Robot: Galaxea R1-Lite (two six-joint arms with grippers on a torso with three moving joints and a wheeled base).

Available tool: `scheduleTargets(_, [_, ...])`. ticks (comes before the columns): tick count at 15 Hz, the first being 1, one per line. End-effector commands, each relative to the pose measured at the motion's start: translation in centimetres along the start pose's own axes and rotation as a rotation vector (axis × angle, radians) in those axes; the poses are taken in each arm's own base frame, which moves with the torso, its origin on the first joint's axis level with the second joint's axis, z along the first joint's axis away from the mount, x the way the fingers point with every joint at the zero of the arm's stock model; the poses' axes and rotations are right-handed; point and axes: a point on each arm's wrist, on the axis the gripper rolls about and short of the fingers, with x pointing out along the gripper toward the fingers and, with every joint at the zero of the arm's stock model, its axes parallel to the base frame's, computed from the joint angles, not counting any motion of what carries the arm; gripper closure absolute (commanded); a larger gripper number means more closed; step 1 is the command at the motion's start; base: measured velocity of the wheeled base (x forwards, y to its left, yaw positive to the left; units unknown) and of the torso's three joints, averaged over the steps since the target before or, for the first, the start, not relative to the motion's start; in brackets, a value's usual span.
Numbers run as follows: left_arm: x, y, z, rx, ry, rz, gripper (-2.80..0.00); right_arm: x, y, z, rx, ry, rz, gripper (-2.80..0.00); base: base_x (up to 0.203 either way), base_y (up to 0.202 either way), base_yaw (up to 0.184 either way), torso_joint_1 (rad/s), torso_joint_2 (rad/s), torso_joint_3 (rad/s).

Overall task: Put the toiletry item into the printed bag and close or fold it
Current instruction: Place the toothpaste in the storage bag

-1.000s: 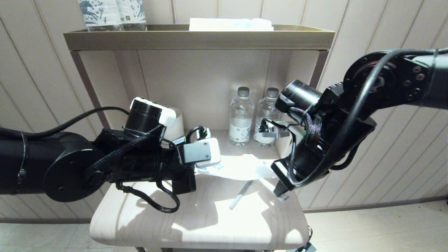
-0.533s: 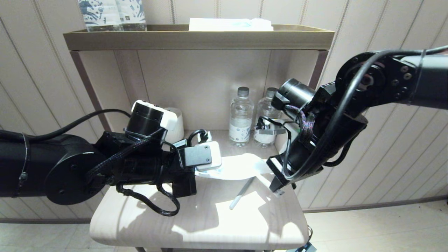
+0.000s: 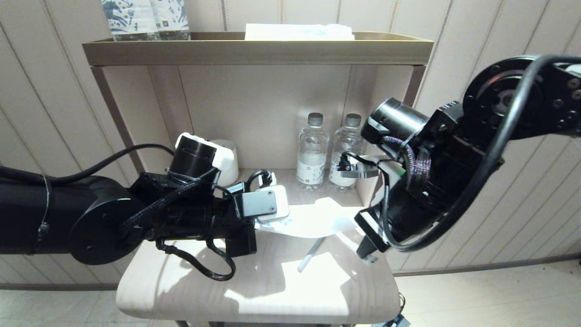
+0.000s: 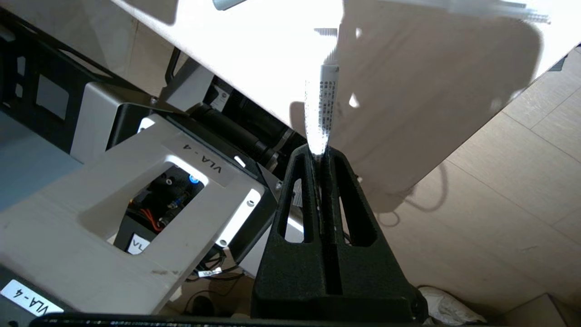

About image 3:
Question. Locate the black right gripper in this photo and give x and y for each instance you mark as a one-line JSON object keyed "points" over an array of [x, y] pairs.
{"points": [[374, 227]]}

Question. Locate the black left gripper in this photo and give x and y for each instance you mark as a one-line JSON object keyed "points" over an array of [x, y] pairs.
{"points": [[240, 240]]}

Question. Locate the white toothbrush with dark head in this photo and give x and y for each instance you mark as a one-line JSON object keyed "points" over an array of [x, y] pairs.
{"points": [[311, 254]]}

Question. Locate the blue patterned plastic bag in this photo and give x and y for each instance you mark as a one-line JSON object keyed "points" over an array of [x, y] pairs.
{"points": [[308, 222]]}

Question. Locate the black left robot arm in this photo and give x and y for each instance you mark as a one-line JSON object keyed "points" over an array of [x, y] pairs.
{"points": [[68, 218]]}

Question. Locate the white ribbed ceramic mug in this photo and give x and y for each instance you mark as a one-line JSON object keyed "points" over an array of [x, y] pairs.
{"points": [[232, 175]]}

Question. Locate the black blue plastic part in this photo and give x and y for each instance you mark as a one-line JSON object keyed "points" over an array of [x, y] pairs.
{"points": [[395, 321]]}

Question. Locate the clear water bottle black cap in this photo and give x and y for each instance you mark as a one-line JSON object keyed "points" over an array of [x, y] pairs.
{"points": [[312, 154], [349, 136]]}

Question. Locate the beige wooden shelf cabinet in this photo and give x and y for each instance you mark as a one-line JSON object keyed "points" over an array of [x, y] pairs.
{"points": [[254, 100]]}

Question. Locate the white blue tissue pack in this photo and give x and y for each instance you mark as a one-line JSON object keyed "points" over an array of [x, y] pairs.
{"points": [[295, 32]]}

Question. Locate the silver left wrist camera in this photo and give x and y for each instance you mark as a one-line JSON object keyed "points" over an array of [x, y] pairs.
{"points": [[268, 204]]}

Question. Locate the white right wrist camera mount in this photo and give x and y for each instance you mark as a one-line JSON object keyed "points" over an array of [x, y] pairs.
{"points": [[390, 172]]}

